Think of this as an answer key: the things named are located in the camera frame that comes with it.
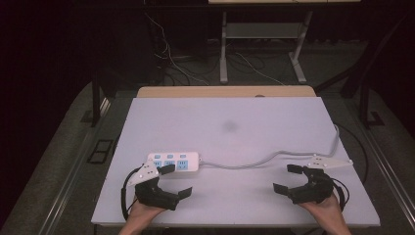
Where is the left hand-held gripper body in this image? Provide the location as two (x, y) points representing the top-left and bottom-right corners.
(126, 159), (180, 212)

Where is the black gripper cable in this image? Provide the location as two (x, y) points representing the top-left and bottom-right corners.
(120, 167), (145, 221)
(329, 177), (350, 212)

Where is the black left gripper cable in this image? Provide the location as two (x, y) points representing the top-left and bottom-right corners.
(120, 167), (145, 221)

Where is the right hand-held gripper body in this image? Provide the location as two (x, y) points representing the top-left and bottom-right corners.
(288, 156), (354, 205)

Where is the aluminium rail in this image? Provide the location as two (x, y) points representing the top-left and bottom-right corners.
(356, 125), (415, 223)
(38, 97), (112, 235)

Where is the grey metal desk frame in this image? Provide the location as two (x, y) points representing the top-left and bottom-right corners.
(219, 10), (314, 84)

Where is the thin black cable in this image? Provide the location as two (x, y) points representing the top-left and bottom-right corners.
(336, 122), (370, 185)

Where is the white floor cable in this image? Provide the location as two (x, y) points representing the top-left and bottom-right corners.
(145, 13), (209, 86)

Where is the black metal stand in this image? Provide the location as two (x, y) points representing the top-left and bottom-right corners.
(358, 77), (386, 129)

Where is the person's right hand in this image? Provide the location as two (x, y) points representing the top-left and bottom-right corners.
(298, 194), (344, 226)

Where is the white table cover board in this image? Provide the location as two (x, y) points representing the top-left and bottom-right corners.
(91, 96), (382, 228)

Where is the black floor frame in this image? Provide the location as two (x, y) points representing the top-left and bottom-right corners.
(86, 139), (115, 165)

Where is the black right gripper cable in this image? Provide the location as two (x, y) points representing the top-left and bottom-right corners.
(329, 177), (350, 212)

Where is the white power strip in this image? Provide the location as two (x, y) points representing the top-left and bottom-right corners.
(147, 151), (201, 173)

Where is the grey power strip cable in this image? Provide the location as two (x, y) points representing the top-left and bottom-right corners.
(198, 123), (341, 170)

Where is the person's left hand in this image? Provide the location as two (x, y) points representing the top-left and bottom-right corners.
(125, 197), (167, 231)

